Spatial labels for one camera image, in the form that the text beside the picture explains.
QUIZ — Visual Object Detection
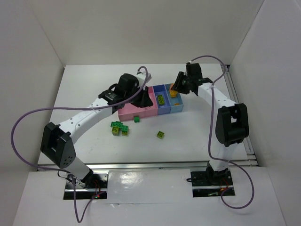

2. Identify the aluminium front rail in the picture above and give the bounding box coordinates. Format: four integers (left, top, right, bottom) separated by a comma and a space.
36, 160, 224, 171

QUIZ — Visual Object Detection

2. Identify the purple cable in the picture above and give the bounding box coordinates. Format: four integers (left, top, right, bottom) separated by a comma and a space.
11, 66, 149, 223
188, 55, 254, 209

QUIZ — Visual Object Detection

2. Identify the aluminium side rail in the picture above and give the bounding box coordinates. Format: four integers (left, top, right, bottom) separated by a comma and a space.
223, 65, 258, 165

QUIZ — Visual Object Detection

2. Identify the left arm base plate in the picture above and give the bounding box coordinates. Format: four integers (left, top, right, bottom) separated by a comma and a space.
63, 172, 109, 200

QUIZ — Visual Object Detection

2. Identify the long green lego brick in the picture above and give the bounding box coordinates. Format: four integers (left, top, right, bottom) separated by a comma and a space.
111, 121, 123, 128

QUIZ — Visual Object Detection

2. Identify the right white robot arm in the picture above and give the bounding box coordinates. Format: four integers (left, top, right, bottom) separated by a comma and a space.
171, 63, 249, 184

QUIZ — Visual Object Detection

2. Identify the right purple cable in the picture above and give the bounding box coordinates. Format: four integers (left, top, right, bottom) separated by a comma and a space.
188, 55, 254, 209

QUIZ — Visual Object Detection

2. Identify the lime square lego brick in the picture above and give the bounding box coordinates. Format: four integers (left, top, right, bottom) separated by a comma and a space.
157, 131, 165, 139

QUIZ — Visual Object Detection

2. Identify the yellow round printed lego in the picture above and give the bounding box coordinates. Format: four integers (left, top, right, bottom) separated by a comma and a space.
169, 89, 178, 98

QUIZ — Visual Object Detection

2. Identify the lime lego in blue bin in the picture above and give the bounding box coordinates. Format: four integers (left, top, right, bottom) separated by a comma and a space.
157, 95, 165, 106

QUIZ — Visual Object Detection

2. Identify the narrow pink bin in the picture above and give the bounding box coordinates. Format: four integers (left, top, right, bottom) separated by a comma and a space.
144, 86, 158, 118

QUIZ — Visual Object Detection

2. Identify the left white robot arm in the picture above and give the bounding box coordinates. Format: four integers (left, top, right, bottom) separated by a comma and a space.
40, 72, 153, 187

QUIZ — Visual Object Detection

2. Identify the green square lego brick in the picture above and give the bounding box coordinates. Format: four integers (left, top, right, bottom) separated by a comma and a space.
121, 125, 129, 132

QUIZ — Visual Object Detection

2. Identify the large pink bin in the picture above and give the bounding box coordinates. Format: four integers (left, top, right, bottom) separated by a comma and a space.
118, 104, 145, 121

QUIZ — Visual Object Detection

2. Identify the small dark green lego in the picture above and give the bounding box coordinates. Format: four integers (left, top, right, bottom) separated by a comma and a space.
134, 116, 140, 123

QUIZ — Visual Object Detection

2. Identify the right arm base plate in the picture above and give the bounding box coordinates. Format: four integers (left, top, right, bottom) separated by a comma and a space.
186, 171, 235, 198

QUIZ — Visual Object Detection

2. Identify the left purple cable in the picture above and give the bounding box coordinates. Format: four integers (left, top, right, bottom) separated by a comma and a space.
11, 66, 149, 223

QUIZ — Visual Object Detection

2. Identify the light blue bin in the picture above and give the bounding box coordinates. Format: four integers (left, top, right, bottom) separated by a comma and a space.
165, 83, 184, 113

